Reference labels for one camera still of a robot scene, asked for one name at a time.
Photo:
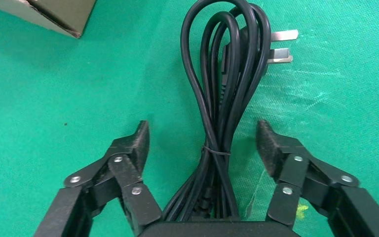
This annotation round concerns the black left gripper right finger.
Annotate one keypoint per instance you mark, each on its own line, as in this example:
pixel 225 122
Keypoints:
pixel 291 170

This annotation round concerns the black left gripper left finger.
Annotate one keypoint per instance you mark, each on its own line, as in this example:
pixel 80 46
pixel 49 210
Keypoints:
pixel 124 170

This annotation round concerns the open brown cardboard box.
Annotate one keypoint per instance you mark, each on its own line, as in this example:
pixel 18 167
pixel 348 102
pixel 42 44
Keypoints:
pixel 62 13

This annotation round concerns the green table cloth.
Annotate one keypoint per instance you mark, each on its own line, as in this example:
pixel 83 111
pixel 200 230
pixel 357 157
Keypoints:
pixel 45 98

